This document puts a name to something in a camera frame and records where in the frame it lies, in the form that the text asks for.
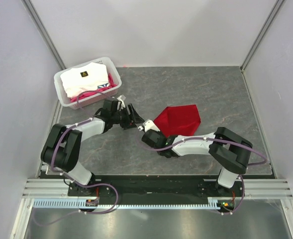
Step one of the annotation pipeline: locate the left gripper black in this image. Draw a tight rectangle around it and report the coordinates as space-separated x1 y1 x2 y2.
111 104 144 130

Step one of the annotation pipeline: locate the red cloth napkin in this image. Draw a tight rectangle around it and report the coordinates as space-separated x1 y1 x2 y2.
153 105 201 137

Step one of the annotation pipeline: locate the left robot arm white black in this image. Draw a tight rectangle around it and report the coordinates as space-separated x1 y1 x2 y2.
40 99 144 196

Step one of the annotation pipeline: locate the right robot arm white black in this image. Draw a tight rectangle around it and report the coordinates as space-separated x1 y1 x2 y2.
141 127 253 196

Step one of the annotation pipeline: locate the pink folded towel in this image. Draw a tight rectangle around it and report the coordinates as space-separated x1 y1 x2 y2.
71 73 117 103

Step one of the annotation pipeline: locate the white plastic basket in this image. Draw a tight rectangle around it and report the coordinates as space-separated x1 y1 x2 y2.
54 57 122 110

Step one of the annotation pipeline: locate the white folded shirt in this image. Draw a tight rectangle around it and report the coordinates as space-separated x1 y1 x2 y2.
60 62 108 98

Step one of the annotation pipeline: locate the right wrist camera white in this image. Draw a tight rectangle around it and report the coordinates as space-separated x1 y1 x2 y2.
138 119 160 132

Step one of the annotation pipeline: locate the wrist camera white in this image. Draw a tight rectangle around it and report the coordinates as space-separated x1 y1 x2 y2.
116 95 126 111
138 119 160 132

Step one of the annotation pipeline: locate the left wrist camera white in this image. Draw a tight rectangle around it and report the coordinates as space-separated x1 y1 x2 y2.
116 95 126 111

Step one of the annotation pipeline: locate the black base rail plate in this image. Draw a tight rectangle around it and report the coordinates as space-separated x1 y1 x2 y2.
67 175 243 205

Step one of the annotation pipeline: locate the white slotted cable duct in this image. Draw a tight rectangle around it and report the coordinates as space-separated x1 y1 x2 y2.
33 198 220 210

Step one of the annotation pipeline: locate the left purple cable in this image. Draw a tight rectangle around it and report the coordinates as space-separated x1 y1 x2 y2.
31 91 119 227

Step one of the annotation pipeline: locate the aluminium frame rail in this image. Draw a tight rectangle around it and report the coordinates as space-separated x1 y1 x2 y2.
198 179 293 200

